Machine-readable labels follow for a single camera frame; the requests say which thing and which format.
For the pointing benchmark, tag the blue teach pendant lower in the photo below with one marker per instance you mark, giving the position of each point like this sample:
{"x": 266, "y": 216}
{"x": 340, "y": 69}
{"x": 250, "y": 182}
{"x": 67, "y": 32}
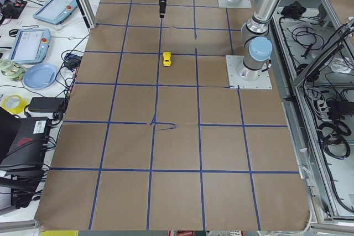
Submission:
{"x": 30, "y": 46}

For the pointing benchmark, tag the yellow tape roll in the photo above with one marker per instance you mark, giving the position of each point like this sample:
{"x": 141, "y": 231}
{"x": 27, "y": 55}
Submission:
{"x": 14, "y": 104}

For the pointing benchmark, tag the black electronics box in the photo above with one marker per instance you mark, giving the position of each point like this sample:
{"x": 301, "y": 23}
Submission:
{"x": 22, "y": 141}

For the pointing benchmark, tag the green tape rolls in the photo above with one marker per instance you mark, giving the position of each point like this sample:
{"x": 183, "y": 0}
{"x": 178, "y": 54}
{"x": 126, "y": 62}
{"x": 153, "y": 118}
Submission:
{"x": 12, "y": 70}

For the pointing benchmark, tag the blue teach pendant upper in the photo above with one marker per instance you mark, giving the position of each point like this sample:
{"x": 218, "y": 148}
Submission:
{"x": 55, "y": 11}

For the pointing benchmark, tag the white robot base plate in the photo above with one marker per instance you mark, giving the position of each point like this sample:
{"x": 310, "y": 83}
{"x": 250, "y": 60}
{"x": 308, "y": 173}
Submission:
{"x": 241, "y": 77}

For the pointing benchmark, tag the blue teach pendant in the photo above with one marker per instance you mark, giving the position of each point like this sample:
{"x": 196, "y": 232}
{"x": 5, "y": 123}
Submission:
{"x": 55, "y": 11}
{"x": 30, "y": 46}

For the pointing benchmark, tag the yellow toy beetle car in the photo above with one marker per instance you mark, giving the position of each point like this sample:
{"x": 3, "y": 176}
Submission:
{"x": 166, "y": 59}

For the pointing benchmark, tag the brown paper table mat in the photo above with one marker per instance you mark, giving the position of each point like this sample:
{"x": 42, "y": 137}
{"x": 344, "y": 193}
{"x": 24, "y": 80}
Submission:
{"x": 148, "y": 147}

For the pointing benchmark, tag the light blue plate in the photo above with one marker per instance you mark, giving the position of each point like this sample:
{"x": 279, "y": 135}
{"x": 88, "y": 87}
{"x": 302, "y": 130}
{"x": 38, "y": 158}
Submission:
{"x": 39, "y": 76}

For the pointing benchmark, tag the black power adapter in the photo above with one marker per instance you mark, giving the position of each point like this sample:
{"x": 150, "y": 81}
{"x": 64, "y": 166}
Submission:
{"x": 45, "y": 104}

